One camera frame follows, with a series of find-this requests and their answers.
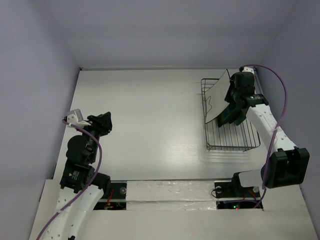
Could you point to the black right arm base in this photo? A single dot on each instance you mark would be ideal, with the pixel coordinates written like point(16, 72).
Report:
point(233, 189)

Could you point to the teal square plate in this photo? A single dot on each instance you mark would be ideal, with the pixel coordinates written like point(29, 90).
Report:
point(224, 116)

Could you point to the white square plate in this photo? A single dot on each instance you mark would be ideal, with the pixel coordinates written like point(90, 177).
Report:
point(215, 97)

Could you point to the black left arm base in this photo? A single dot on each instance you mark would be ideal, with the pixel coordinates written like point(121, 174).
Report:
point(117, 191)

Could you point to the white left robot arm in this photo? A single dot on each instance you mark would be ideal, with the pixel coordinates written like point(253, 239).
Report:
point(81, 183)

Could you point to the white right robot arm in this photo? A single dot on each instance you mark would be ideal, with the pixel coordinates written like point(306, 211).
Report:
point(286, 164)

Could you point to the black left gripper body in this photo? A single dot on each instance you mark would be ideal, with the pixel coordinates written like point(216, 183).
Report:
point(97, 127)

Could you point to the white foam block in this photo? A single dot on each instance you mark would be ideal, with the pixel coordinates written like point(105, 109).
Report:
point(169, 191)

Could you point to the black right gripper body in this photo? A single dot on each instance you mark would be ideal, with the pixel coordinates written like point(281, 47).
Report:
point(235, 110)

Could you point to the dark rear plate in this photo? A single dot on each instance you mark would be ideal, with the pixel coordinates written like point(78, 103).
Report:
point(240, 116)

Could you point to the wire dish rack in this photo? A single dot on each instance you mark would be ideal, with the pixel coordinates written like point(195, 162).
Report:
point(231, 137)

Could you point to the dark patterned plate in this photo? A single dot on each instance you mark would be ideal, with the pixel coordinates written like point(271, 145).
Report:
point(233, 111)

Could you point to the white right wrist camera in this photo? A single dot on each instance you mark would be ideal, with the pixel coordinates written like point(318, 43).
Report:
point(248, 69)

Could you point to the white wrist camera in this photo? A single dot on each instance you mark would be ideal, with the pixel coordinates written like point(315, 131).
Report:
point(74, 117)
point(248, 69)

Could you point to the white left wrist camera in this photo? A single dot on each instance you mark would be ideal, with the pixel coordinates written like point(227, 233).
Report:
point(74, 117)

